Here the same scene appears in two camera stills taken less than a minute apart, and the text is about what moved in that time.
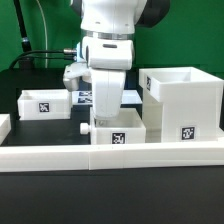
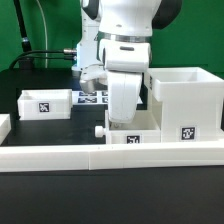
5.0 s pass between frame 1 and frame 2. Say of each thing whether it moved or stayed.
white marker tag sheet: stayed
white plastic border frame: stayed
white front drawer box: moved
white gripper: moved
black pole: stayed
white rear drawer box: stayed
